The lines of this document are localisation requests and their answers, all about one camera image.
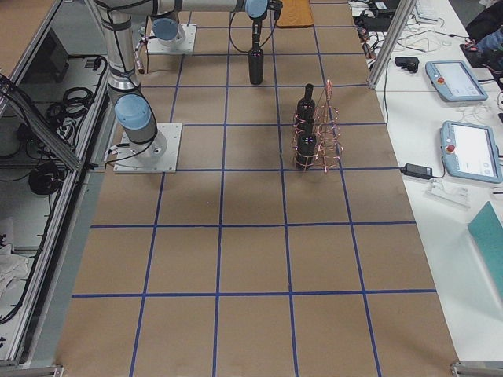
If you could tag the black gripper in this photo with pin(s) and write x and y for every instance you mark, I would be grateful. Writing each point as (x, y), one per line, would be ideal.
(257, 28)

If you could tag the dark wine bottle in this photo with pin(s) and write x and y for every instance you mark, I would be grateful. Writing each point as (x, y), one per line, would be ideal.
(304, 108)
(306, 144)
(255, 55)

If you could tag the wooden tray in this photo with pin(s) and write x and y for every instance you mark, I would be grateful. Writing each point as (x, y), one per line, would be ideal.
(296, 14)

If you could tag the teach pendant far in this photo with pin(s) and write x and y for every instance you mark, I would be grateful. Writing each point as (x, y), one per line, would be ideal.
(454, 81)

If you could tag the teach pendant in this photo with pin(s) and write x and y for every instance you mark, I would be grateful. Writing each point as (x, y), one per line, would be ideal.
(454, 81)
(469, 151)

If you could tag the black power adapter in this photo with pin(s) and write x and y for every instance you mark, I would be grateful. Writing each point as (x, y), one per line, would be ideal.
(417, 171)

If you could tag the teach pendant near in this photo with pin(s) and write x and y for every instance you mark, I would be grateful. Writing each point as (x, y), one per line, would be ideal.
(469, 151)

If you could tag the teal folder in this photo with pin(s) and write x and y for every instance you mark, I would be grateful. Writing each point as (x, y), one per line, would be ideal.
(486, 230)

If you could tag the aluminium frame post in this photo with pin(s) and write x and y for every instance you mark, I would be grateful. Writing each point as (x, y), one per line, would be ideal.
(397, 25)

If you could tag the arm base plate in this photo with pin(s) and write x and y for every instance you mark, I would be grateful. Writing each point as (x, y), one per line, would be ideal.
(186, 48)
(160, 156)

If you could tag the copper wire bottle basket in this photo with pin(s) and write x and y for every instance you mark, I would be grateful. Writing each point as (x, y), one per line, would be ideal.
(328, 151)

